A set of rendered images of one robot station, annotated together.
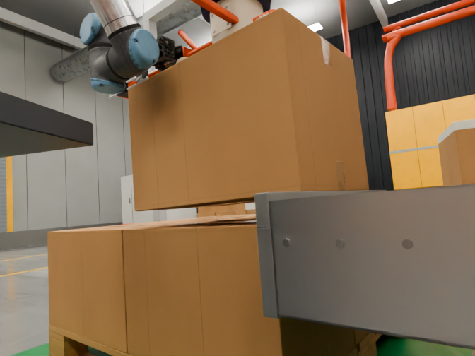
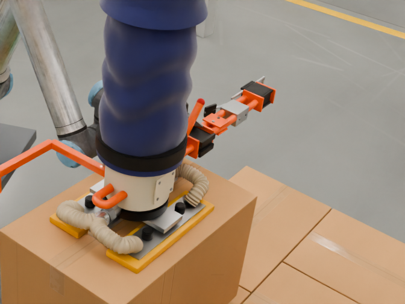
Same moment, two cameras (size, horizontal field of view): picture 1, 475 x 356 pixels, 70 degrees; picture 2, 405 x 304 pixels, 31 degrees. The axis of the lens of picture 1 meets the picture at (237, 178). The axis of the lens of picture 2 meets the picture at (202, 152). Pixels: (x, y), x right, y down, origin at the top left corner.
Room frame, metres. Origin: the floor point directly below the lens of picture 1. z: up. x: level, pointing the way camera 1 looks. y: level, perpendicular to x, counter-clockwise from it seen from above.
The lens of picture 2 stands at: (0.96, -1.54, 2.27)
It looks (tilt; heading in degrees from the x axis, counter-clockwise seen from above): 35 degrees down; 81
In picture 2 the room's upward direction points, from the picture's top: 8 degrees clockwise
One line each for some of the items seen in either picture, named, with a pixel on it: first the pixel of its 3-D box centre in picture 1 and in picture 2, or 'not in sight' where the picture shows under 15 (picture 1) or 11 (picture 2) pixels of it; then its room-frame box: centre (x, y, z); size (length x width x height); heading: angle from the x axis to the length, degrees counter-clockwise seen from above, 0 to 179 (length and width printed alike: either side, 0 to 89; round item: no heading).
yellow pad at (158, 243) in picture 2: not in sight; (163, 224); (1.10, -0.10, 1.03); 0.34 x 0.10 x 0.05; 51
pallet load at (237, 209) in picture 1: (227, 213); not in sight; (8.61, 0.31, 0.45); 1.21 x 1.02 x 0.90; 57
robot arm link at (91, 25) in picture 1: (105, 34); (111, 99); (0.95, 0.36, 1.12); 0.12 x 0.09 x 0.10; 141
